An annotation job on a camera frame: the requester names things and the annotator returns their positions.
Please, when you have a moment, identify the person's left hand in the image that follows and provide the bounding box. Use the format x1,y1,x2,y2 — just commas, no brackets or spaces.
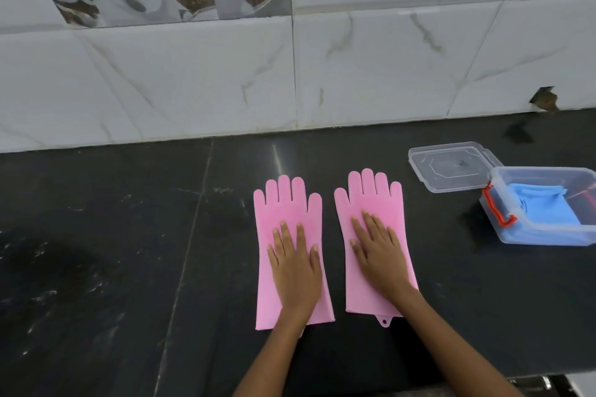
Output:
267,221,323,314

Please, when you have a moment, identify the person's right hand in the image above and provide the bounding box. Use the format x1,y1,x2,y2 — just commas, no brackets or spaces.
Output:
350,210,418,301

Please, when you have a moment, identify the pink rubber glove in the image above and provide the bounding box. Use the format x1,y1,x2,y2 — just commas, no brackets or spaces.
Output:
333,168,419,329
253,174,336,331

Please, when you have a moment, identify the clear plastic box lid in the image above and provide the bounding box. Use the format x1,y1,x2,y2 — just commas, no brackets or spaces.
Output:
408,141,503,194

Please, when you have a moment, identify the clear plastic box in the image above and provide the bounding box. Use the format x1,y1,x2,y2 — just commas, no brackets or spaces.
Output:
479,166,596,248

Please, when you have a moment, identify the person's left forearm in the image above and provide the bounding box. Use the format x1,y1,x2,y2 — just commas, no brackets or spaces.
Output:
232,306,317,397

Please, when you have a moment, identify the person's right forearm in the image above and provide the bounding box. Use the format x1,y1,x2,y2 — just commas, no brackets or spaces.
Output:
393,287,525,397

